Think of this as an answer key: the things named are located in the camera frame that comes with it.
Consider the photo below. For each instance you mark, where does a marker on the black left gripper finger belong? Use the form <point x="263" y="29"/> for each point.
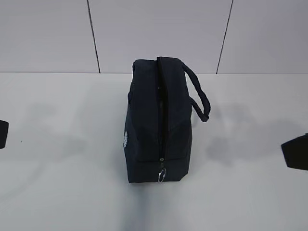
<point x="4" y="126"/>

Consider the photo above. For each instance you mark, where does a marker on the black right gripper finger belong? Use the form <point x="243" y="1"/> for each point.
<point x="295" y="152"/>

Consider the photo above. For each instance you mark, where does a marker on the dark navy lunch bag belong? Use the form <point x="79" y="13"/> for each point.
<point x="158" y="130"/>

